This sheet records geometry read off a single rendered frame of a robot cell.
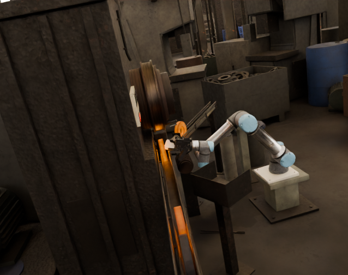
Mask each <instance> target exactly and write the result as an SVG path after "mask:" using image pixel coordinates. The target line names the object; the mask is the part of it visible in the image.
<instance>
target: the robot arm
mask: <svg viewBox="0 0 348 275"><path fill-rule="evenodd" d="M238 127H240V128H241V129H242V130H243V131H244V132H245V133H246V134H247V135H251V136H253V137H254V138H255V139H256V140H257V141H258V142H259V143H260V144H261V145H262V146H264V147H265V148H266V149H267V150H268V152H269V159H270V163H269V168H268V169H269V172H270V173H272V174H276V175H278V174H284V173H286V172H288V170H289V167H290V166H291V165H293V164H294V162H295V159H296V157H295V155H294V154H293V153H292V152H290V151H289V150H288V149H287V148H286V147H285V146H284V144H283V142H279V141H278V142H276V141H275V140H274V139H273V138H272V137H271V136H270V135H269V134H268V133H266V132H265V131H264V130H263V129H262V128H261V127H260V123H259V122H258V121H257V120H256V118H255V117H254V116H252V115H250V114H249V113H247V112H245V111H237V112H236V113H234V114H233V115H232V116H231V117H229V118H228V119H227V122H226V123H225V124H224V125H223V126H222V127H220V128H219V129H218V130H217V131H216V132H215V133H214V134H213V135H212V136H211V137H210V138H209V139H207V140H206V141H197V140H193V141H192V139H191V138H186V137H176V136H175V144H174V143H172V142H170V140H166V142H165V145H164V147H165V149H166V150H171V151H181V153H180V154H179V156H178V157H177V160H178V161H180V162H181V161H182V159H183V157H184V156H185V154H186V153H187V151H188V150H190V151H194V154H195V156H196V157H197V159H198V167H200V168H201V167H203V166H205V165H207V164H208V163H209V155H210V152H213V151H214V147H215V146H216V145H217V144H218V143H219V142H220V141H221V140H222V139H223V138H225V137H226V136H227V135H228V134H229V133H230V132H232V131H233V130H234V129H237V128H238ZM178 138H180V139H178Z"/></svg>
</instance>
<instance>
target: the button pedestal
mask: <svg viewBox="0 0 348 275"><path fill-rule="evenodd" d="M236 132H237V140H238V148H239V156H240V161H241V169H242V173H243V172H245V171H247V170H248V169H250V177H251V183H257V182H258V180H257V179H256V178H255V176H254V175H253V174H252V173H251V166H250V157H249V148H248V139H247V134H246V133H245V132H244V131H243V130H242V129H241V128H240V127H238V128H237V129H236Z"/></svg>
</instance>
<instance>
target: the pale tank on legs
mask: <svg viewBox="0 0 348 275"><path fill-rule="evenodd" d="M204 2H205V9H206V16H207V24H208V31H209V38H210V43H211V50H212V53H213V45H214V43H216V41H215V38H217V43H219V42H220V37H219V29H218V21H217V14H216V8H215V1H214V0H212V8H213V16H214V23H215V31H216V36H215V33H214V26H213V18H212V10H211V3H210V0H207V4H208V11H209V18H208V11H207V4H206V0H204ZM194 12H195V19H196V26H197V32H196V33H193V35H194V42H195V48H196V55H197V56H198V55H199V53H200V55H201V56H203V55H202V48H201V42H200V35H199V28H198V23H197V16H196V9H195V11H194ZM209 19H210V23H211V30H210V26H209ZM211 31H212V38H213V45H212V38H211ZM196 36H197V38H196ZM197 43H198V44H197ZM198 46H199V48H198ZM214 53H215V50H214Z"/></svg>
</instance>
